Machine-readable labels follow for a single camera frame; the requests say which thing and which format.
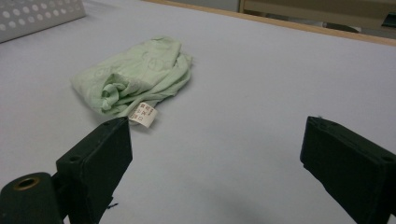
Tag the light green cloth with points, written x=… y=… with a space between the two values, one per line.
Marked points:
x=140 y=71

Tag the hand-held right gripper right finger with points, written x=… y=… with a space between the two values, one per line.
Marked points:
x=348 y=168

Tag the white table sheet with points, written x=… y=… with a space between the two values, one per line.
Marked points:
x=236 y=102

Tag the white perforated plastic basket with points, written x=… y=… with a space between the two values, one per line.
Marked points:
x=31 y=21

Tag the wooden board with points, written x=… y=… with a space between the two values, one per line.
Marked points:
x=311 y=28

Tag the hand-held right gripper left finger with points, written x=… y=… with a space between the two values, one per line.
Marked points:
x=93 y=168

